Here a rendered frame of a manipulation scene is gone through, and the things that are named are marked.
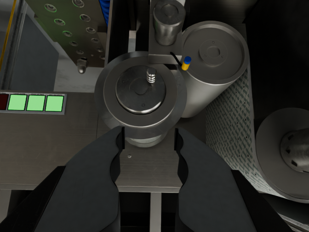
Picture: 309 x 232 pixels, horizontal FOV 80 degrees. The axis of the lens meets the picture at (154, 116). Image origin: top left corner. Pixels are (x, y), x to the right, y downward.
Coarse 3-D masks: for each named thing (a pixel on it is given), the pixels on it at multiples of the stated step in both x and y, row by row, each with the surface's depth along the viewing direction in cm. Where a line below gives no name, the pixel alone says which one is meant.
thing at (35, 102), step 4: (32, 96) 62; (36, 96) 62; (40, 96) 62; (44, 96) 62; (32, 100) 61; (36, 100) 61; (40, 100) 61; (28, 104) 61; (32, 104) 61; (36, 104) 61; (40, 104) 61; (28, 108) 61; (32, 108) 61; (36, 108) 61; (40, 108) 61
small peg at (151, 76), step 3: (147, 69) 25; (150, 69) 25; (153, 69) 25; (147, 72) 25; (150, 72) 25; (153, 72) 25; (156, 72) 25; (147, 75) 26; (150, 75) 25; (153, 75) 25; (147, 78) 27; (150, 78) 26; (153, 78) 26; (150, 81) 27; (153, 81) 27
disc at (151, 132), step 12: (120, 60) 31; (108, 72) 30; (180, 72) 31; (96, 84) 30; (180, 84) 30; (96, 96) 29; (180, 96) 30; (180, 108) 29; (108, 120) 28; (168, 120) 29; (132, 132) 28; (144, 132) 28; (156, 132) 28
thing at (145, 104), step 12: (132, 72) 28; (144, 72) 28; (120, 84) 28; (132, 84) 28; (144, 84) 28; (156, 84) 28; (120, 96) 27; (132, 96) 27; (144, 96) 28; (156, 96) 27; (132, 108) 27; (144, 108) 27; (156, 108) 28
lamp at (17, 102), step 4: (12, 96) 61; (16, 96) 61; (20, 96) 61; (24, 96) 61; (12, 100) 61; (16, 100) 61; (20, 100) 61; (24, 100) 61; (12, 104) 61; (16, 104) 61; (20, 104) 61; (24, 104) 61; (8, 108) 60; (12, 108) 60; (16, 108) 60; (20, 108) 60
